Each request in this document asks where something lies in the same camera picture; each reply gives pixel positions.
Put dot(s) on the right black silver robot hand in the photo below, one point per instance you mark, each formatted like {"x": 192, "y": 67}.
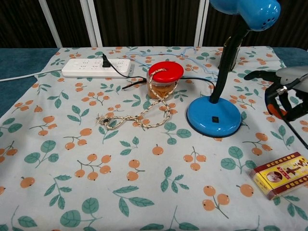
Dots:
{"x": 292, "y": 110}

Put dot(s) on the blue desk lamp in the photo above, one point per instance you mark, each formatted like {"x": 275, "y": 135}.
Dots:
{"x": 214, "y": 115}

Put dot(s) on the yellow red card box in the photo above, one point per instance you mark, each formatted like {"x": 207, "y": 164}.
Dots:
{"x": 280, "y": 175}

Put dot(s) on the glass jar with red lid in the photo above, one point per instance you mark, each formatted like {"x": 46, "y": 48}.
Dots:
{"x": 166, "y": 72}

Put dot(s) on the floral print tablecloth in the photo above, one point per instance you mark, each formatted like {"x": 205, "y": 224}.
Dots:
{"x": 144, "y": 156}

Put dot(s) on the white power strip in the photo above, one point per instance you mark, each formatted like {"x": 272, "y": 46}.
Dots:
{"x": 81, "y": 68}

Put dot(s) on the white aluminium frame post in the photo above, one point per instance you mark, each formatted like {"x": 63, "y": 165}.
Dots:
{"x": 51, "y": 24}
{"x": 201, "y": 24}
{"x": 92, "y": 24}

